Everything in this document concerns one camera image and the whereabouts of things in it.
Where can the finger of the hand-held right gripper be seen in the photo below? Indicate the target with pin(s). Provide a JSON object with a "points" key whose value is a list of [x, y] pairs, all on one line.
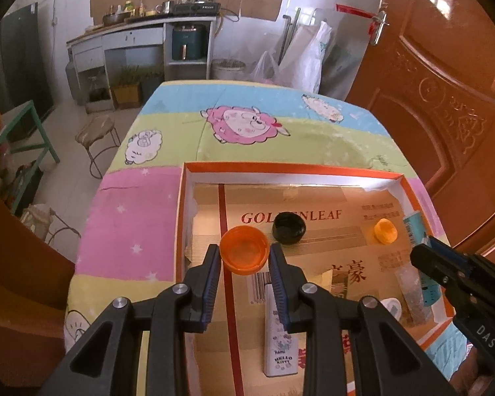
{"points": [[449, 249], [435, 266]]}

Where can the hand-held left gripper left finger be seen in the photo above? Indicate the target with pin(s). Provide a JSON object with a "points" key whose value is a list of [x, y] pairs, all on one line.
{"points": [[212, 284]]}

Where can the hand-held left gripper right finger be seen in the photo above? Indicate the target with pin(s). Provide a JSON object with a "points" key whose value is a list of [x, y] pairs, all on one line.
{"points": [[277, 284]]}

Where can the teal patterned slim box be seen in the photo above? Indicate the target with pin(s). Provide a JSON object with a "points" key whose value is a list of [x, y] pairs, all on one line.
{"points": [[414, 227]]}

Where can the large orange bottle cap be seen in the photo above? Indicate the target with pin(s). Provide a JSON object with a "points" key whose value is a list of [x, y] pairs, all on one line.
{"points": [[244, 251]]}

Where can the black bottle cap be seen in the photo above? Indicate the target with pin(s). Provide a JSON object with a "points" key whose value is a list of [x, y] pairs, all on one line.
{"points": [[288, 227]]}

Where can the white labelled bottle cap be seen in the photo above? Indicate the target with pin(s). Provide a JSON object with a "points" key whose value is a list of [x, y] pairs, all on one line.
{"points": [[392, 307]]}

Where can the small orange bottle cap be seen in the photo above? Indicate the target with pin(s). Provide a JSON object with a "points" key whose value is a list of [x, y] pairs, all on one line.
{"points": [[385, 232]]}

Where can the white and orange tray box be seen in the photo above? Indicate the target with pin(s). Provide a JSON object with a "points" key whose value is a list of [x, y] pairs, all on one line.
{"points": [[181, 222]]}

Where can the clear plastic bag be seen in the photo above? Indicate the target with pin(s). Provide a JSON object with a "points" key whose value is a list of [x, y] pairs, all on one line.
{"points": [[410, 293]]}

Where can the white cartoon printed slim box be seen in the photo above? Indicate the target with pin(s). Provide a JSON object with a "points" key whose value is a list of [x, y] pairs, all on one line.
{"points": [[278, 354]]}

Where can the cartoon printed blanket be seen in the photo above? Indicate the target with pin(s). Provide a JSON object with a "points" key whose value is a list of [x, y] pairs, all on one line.
{"points": [[128, 222]]}

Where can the brown carved wooden door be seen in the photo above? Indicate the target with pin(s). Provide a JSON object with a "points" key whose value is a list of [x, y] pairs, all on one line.
{"points": [[437, 70]]}

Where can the stool with white bag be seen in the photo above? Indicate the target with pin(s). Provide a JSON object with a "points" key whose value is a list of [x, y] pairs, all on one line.
{"points": [[39, 218]]}

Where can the light brown wooden board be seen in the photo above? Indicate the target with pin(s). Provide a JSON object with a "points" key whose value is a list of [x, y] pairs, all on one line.
{"points": [[20, 297]]}

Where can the round metal stool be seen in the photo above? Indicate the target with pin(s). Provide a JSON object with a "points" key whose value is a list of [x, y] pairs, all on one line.
{"points": [[97, 128]]}

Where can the crate of green plants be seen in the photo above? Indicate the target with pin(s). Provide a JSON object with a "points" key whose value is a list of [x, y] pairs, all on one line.
{"points": [[127, 90]]}

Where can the pink plastic bag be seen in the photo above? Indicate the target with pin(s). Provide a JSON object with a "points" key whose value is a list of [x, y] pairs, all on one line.
{"points": [[264, 70]]}

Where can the white bucket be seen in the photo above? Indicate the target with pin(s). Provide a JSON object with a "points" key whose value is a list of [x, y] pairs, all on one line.
{"points": [[228, 70]]}

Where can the white woven plastic bag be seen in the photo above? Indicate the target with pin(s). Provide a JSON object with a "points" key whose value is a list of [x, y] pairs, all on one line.
{"points": [[309, 62]]}

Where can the dark green air fryer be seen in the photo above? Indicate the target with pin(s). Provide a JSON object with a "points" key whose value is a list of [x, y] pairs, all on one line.
{"points": [[188, 42]]}

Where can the metal poles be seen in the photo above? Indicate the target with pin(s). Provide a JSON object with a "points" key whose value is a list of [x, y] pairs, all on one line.
{"points": [[288, 35]]}

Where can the green metal table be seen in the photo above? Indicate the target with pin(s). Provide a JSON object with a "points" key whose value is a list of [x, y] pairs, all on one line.
{"points": [[22, 113]]}

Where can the red ribbon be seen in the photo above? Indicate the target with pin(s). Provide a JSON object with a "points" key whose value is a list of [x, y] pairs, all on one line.
{"points": [[352, 9]]}

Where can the white kitchen counter cabinet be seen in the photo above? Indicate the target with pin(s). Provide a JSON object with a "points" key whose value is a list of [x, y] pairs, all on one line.
{"points": [[119, 39]]}

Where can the black gas stove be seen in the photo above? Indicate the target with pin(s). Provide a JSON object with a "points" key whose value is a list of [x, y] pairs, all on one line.
{"points": [[198, 8]]}

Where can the steel pot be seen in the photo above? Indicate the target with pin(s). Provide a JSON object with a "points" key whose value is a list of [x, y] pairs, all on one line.
{"points": [[165, 7]]}

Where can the metal basin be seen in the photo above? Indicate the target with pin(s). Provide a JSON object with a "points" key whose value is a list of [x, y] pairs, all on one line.
{"points": [[116, 18]]}

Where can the clear glass bottle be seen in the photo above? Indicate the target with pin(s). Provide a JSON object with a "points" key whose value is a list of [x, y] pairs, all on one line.
{"points": [[141, 6]]}

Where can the dark green board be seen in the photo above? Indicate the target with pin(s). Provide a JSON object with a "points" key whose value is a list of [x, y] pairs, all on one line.
{"points": [[20, 70]]}

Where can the yellow bottle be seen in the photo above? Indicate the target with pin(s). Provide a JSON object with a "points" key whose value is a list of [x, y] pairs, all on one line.
{"points": [[128, 7]]}

